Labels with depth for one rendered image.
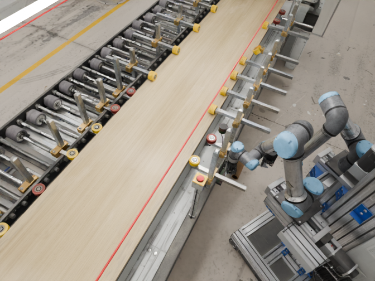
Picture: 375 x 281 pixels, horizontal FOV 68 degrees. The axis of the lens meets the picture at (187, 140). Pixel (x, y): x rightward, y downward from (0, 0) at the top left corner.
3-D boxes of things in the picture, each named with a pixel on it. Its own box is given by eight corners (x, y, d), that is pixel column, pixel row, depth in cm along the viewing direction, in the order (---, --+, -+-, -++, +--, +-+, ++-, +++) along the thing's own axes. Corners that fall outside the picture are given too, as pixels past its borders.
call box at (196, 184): (206, 183, 166) (208, 176, 160) (201, 192, 162) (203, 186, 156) (196, 178, 167) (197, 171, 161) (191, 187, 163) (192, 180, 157)
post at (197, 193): (196, 213, 201) (203, 183, 165) (193, 219, 198) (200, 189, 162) (191, 210, 202) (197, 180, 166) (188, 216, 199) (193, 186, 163)
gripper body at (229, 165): (224, 174, 187) (227, 164, 178) (224, 163, 193) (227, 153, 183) (235, 175, 187) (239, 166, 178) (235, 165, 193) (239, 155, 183)
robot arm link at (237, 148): (239, 153, 165) (229, 144, 169) (235, 163, 174) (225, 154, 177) (248, 146, 169) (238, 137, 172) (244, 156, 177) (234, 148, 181)
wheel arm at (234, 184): (245, 189, 204) (246, 186, 200) (244, 192, 202) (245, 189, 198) (192, 164, 213) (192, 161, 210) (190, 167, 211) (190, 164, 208)
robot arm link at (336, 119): (360, 125, 148) (301, 170, 185) (352, 109, 155) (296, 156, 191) (343, 120, 145) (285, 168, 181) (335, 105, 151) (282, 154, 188)
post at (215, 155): (210, 185, 216) (220, 149, 177) (208, 189, 214) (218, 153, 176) (206, 183, 216) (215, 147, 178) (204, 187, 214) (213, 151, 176)
